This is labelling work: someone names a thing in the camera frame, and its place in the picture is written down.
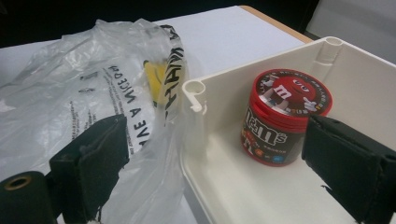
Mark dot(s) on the white plastic bin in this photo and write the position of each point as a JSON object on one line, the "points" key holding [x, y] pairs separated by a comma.
{"points": [[249, 193]]}

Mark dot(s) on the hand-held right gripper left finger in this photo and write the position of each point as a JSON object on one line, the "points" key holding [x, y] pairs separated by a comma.
{"points": [[90, 165]]}

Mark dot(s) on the clear printed plastic bag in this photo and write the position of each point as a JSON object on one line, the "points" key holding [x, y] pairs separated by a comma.
{"points": [[62, 93]]}

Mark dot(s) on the red candy jar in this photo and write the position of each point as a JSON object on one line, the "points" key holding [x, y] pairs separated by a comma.
{"points": [[274, 137]]}

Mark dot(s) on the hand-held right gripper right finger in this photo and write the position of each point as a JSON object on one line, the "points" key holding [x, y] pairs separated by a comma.
{"points": [[351, 165]]}

